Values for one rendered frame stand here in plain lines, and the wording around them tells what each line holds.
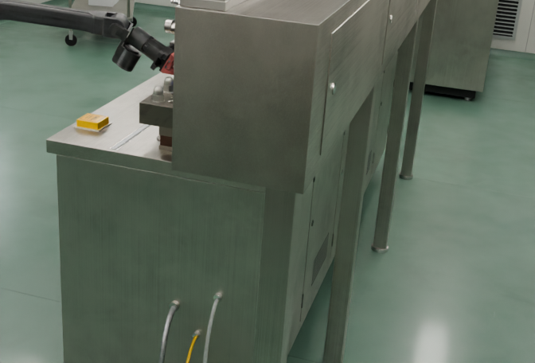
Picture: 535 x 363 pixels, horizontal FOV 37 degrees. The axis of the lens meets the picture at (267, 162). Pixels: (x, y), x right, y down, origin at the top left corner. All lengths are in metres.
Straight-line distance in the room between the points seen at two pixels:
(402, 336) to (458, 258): 0.75
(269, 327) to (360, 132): 0.91
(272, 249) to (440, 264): 2.20
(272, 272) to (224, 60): 0.44
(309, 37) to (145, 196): 1.02
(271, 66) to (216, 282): 1.03
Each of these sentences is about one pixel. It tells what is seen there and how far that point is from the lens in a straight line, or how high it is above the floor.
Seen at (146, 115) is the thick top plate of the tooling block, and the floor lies 1.00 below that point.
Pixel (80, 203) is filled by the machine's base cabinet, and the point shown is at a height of 0.72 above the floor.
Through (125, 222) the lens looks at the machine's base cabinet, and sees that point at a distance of 2.26.
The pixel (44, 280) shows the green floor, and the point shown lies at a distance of 3.37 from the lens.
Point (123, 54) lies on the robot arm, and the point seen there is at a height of 1.11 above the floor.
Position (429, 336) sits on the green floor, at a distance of 3.16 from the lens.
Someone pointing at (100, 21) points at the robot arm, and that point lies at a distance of 2.33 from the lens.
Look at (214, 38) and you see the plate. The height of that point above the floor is 1.39.
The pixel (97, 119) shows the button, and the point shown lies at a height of 0.92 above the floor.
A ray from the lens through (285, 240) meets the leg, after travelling 1.51.
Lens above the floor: 1.70
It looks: 22 degrees down
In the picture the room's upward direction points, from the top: 4 degrees clockwise
